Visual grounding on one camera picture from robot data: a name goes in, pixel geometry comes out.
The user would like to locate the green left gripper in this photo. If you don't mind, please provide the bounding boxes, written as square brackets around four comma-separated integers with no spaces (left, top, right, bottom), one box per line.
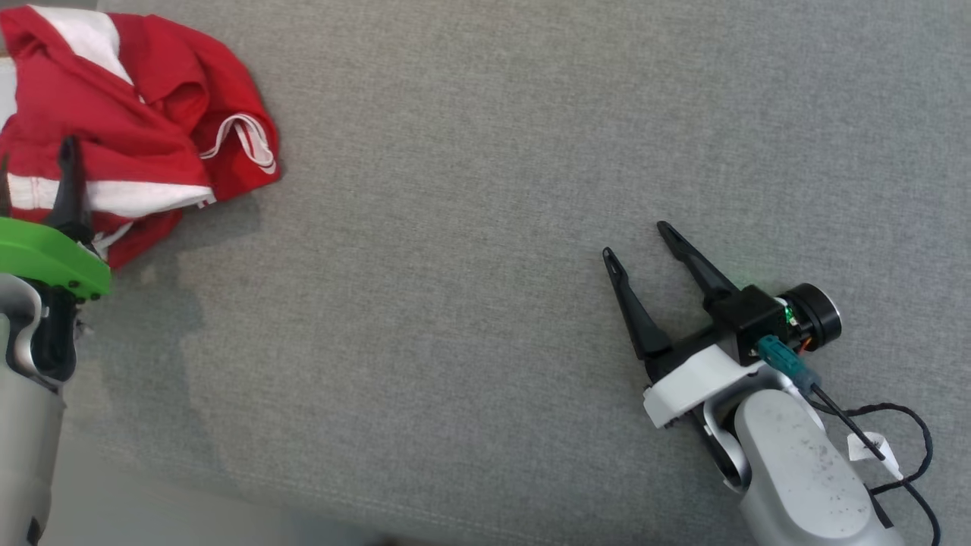
[0,135,112,395]

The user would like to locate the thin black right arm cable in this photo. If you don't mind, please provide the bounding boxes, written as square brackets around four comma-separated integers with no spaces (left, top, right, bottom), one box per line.
[810,383,888,463]

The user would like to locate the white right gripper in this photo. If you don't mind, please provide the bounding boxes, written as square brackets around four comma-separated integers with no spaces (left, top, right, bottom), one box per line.
[603,221,797,494]

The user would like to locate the braided black right arm cable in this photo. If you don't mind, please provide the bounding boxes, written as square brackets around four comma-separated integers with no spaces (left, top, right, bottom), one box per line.
[831,402,943,546]

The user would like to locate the white cable tag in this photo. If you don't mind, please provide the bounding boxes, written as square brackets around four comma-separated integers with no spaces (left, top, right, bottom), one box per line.
[847,432,903,480]

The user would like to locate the teal right camera connector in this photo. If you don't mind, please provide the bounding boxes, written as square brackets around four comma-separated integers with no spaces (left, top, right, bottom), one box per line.
[757,336,822,391]

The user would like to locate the red and white garment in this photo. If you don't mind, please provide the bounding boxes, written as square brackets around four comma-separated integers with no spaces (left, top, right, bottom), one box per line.
[0,4,282,271]

